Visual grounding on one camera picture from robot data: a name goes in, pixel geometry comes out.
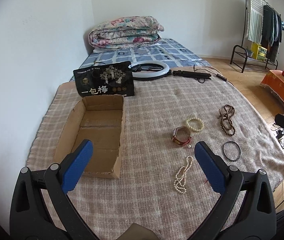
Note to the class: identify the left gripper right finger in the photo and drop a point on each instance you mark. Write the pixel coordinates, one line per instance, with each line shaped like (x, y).
(245, 208)

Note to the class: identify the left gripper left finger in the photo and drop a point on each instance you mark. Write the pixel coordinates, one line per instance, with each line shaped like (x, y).
(41, 208)

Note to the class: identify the brown wooden bead mala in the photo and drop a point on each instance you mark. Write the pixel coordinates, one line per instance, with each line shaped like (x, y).
(226, 124)

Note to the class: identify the red strap wristwatch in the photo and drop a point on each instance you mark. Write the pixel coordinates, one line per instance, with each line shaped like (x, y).
(181, 136)

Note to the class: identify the orange covered bench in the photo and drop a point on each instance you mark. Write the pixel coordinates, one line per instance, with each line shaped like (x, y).
(275, 81)

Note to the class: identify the black clothes rack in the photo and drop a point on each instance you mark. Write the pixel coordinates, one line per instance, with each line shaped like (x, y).
(242, 56)

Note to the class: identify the yellow green box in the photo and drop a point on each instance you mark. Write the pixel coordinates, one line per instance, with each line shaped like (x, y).
(259, 52)

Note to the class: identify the beige plaid blanket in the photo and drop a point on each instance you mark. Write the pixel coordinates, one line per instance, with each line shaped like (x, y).
(144, 193)

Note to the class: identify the hanging clothes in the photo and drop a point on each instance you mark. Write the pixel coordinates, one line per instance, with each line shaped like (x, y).
(264, 26)

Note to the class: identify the black folded tripod stand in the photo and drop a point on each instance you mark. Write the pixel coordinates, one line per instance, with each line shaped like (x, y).
(200, 77)

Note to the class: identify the open cardboard box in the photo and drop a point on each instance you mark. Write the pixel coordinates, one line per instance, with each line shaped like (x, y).
(101, 120)

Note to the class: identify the blue checked bed sheet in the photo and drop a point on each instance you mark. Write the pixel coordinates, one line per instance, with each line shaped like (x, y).
(166, 50)

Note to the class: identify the black snack bag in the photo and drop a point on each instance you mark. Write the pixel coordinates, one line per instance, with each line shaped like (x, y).
(107, 79)

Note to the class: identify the folded floral quilt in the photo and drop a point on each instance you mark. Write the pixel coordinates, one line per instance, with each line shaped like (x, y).
(126, 32)

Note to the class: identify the white ring light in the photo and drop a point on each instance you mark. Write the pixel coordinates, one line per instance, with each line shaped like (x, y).
(149, 70)

